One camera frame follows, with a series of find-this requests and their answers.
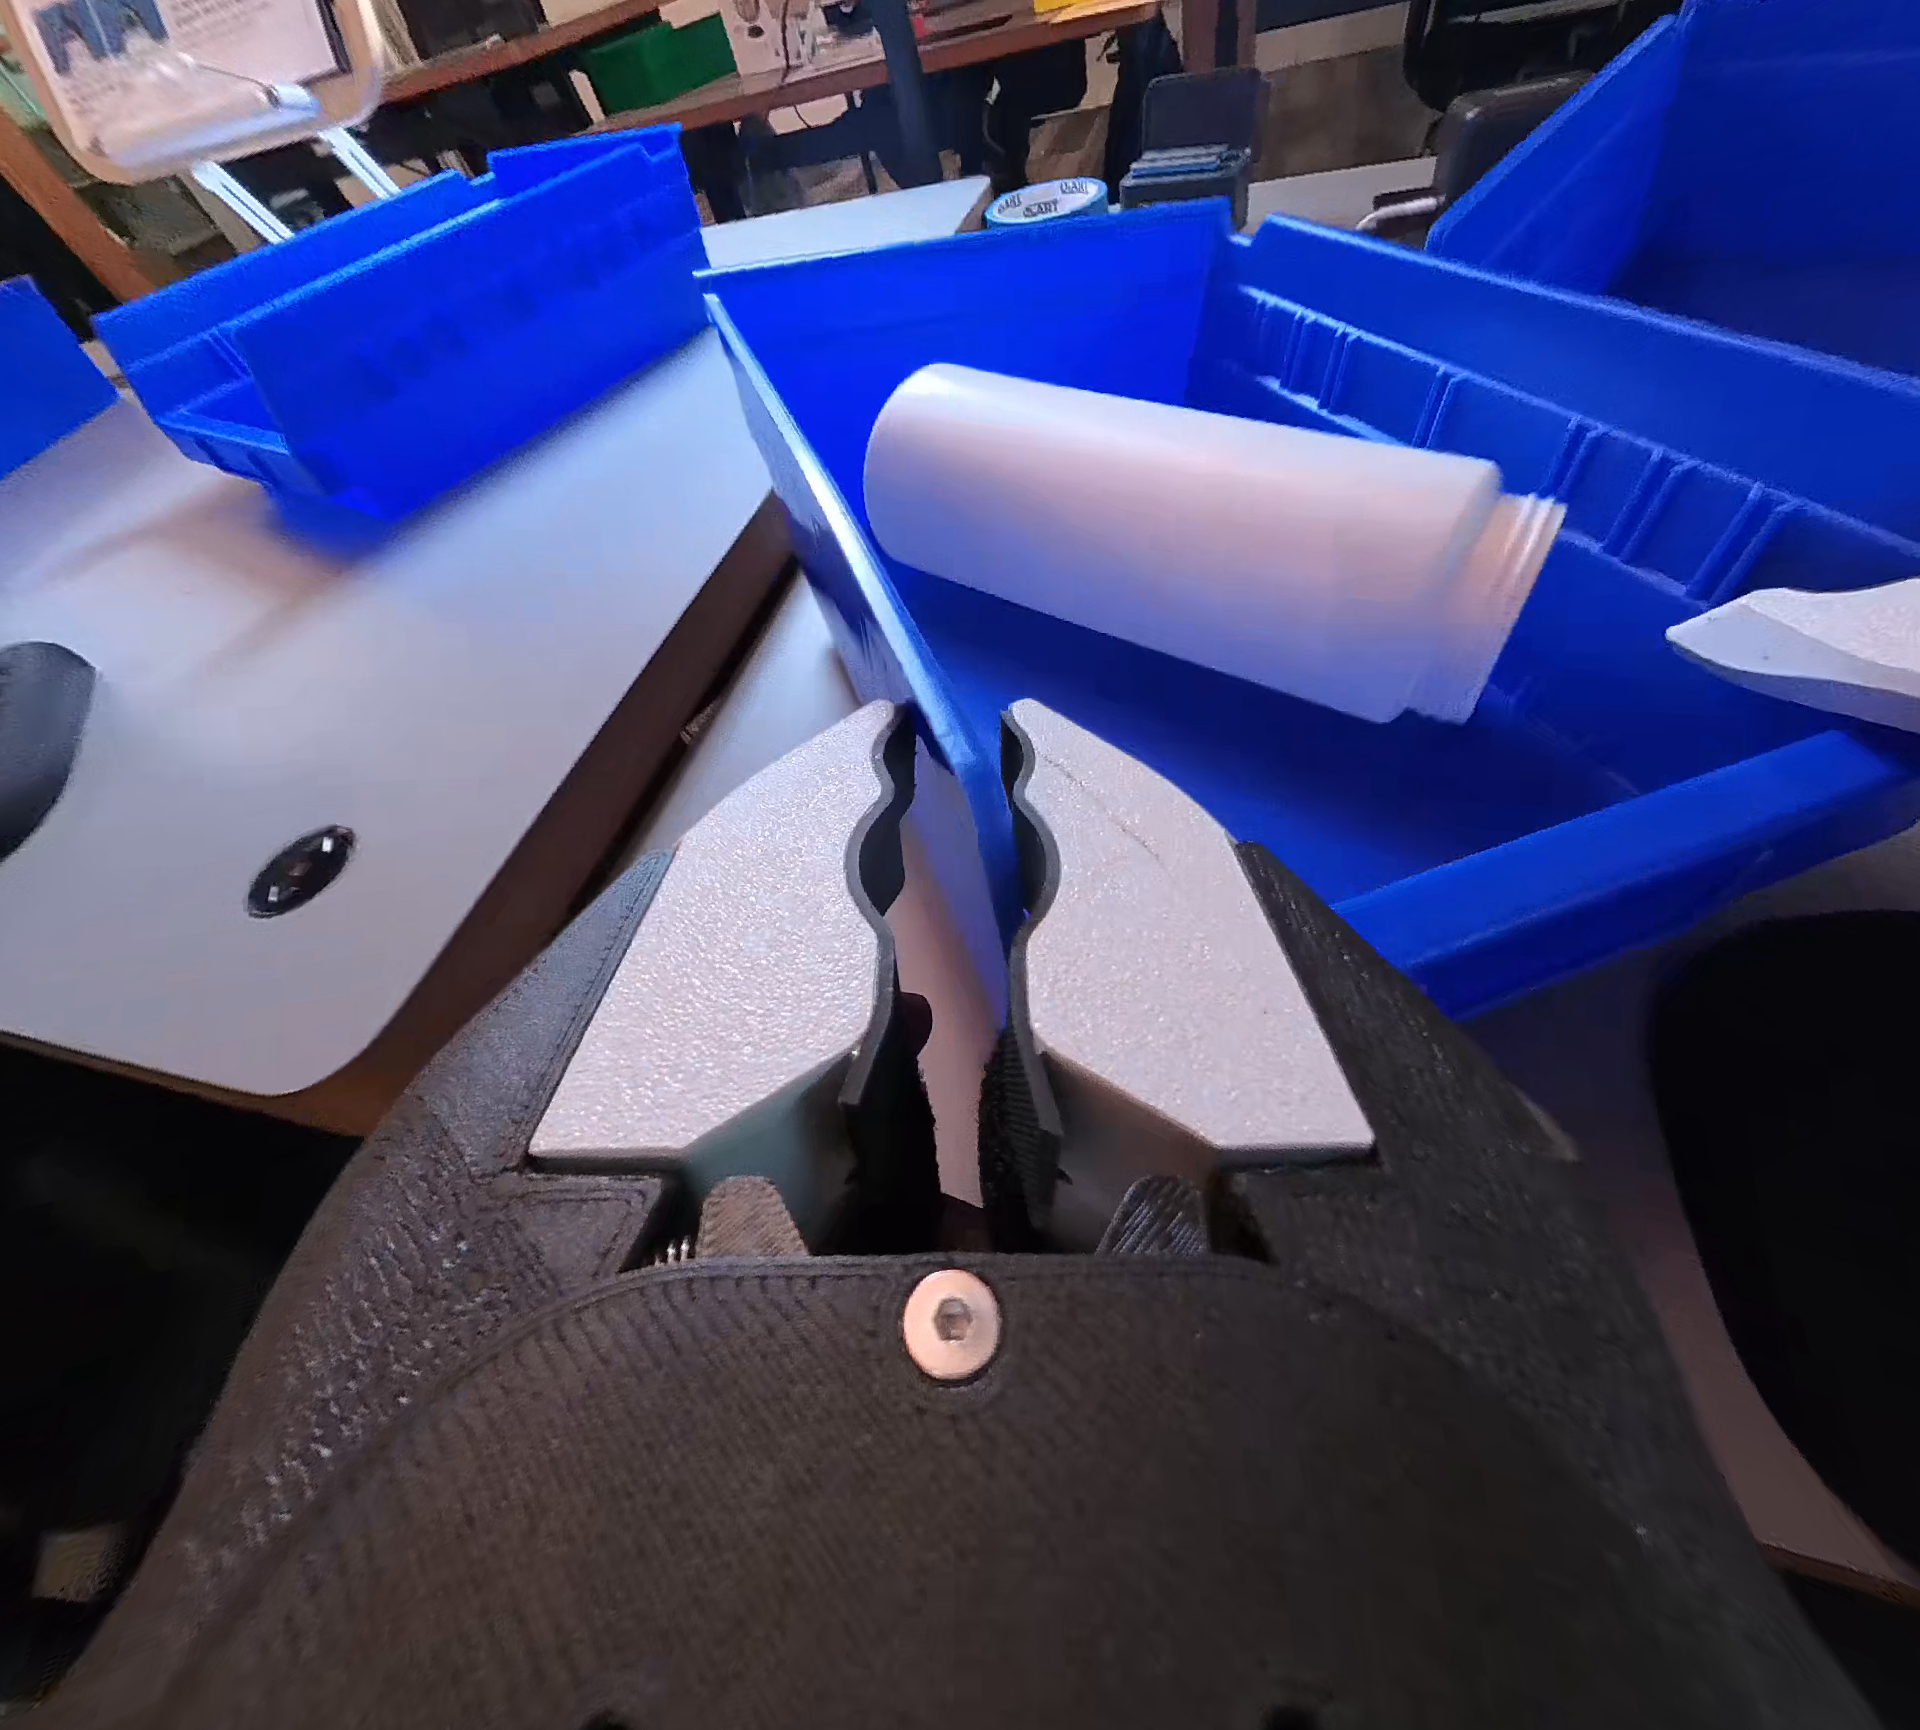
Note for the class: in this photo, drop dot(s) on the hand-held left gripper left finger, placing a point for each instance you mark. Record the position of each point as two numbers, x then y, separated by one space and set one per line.
721 995

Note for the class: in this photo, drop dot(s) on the green plastic bin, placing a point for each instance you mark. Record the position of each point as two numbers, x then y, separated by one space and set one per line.
660 62

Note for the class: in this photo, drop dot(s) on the black round pad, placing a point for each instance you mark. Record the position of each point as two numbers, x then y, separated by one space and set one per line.
38 755
1815 1235

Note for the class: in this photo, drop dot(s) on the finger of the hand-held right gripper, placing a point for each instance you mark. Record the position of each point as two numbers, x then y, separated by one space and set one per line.
1830 650

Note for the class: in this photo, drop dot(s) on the white plastic bottle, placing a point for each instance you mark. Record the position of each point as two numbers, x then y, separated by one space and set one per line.
1171 515

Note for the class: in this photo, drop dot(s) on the dark grey case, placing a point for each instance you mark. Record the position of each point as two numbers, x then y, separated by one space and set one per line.
1508 149

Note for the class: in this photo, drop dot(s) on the thin black pole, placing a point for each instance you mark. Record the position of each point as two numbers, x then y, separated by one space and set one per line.
896 34

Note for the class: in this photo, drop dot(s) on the black table grommet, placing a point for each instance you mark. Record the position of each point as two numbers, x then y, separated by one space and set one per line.
301 872

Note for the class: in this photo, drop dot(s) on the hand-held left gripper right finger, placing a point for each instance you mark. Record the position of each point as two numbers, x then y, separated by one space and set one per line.
1171 995

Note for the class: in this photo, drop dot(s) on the blue plastic bin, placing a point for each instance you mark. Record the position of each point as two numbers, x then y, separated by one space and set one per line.
1771 141
45 381
450 351
1051 305

